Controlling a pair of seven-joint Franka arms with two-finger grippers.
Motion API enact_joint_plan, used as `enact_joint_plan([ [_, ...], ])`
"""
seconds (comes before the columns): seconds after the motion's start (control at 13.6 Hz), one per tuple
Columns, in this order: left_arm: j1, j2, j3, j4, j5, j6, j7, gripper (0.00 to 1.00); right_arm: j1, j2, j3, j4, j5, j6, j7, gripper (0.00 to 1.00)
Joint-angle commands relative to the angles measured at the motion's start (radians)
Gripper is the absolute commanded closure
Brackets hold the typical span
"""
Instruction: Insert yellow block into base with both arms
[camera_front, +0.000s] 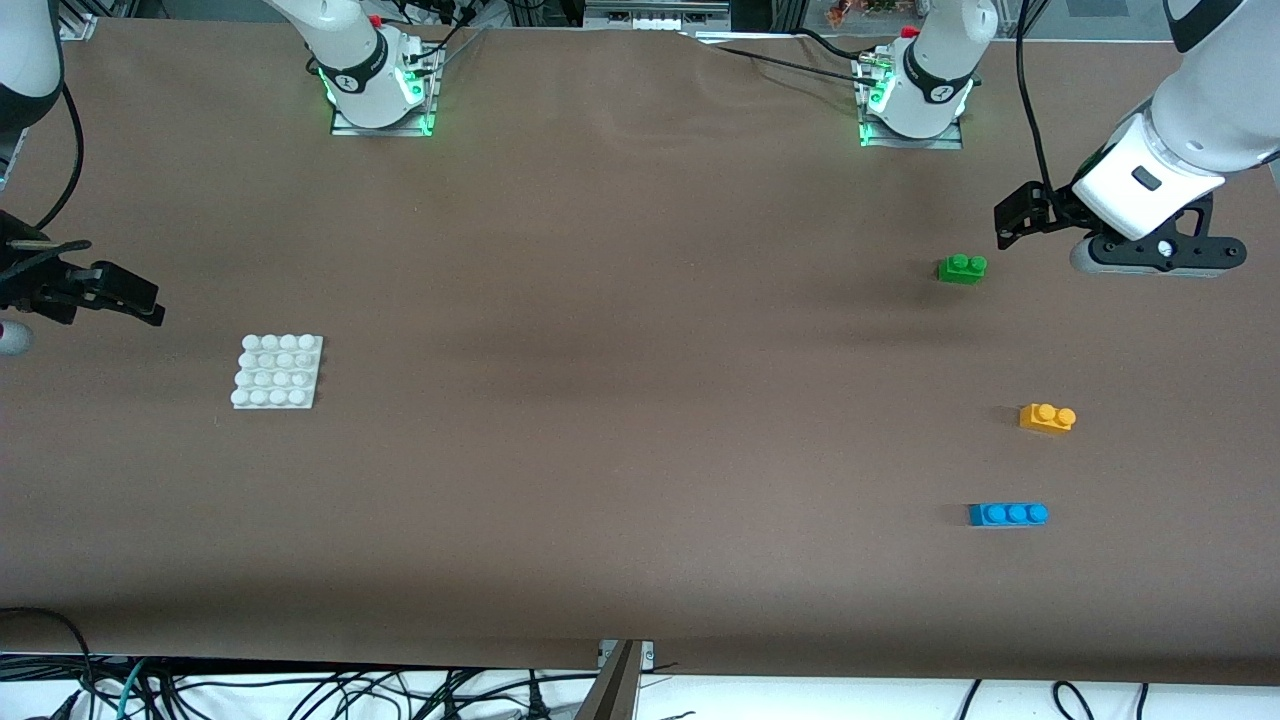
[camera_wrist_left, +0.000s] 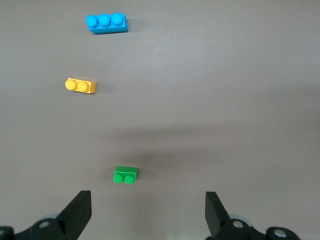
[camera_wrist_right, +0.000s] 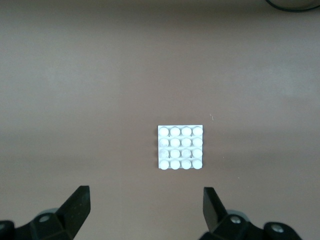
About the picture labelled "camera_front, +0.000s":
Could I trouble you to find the yellow two-stud block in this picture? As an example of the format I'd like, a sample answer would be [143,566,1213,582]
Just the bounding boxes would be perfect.
[1018,402,1078,437]

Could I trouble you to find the black looping cable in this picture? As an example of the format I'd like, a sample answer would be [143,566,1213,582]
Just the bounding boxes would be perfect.
[0,607,93,701]

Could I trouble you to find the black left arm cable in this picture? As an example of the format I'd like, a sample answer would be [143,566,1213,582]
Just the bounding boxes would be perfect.
[1014,0,1057,193]

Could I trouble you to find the black power cable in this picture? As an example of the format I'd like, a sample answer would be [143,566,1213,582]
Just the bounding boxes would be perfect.
[405,12,491,76]
[795,28,881,63]
[712,44,873,81]

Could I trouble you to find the orange patterned object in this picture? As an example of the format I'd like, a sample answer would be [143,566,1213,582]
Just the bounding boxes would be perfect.
[825,0,921,27]

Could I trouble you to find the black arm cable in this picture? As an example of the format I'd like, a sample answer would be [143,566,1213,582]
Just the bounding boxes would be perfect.
[35,85,87,233]
[1014,0,1057,193]

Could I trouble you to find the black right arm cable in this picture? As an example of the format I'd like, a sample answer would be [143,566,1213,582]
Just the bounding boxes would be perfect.
[35,85,87,233]

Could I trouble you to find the brown table cover sheet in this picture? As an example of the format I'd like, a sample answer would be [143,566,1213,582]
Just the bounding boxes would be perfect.
[0,18,1280,686]

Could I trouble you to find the aluminium frame profile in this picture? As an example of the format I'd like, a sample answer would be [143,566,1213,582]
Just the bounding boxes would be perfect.
[583,0,731,33]

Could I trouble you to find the tangled black cables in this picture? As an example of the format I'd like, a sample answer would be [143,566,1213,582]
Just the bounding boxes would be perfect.
[0,655,601,720]

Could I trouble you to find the teal cable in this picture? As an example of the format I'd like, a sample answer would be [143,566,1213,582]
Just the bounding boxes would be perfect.
[112,658,151,720]

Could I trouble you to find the blue three-stud block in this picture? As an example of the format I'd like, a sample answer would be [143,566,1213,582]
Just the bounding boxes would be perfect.
[968,502,1050,528]

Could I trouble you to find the white studded base plate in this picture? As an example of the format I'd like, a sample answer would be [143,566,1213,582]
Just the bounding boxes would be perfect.
[230,333,325,410]

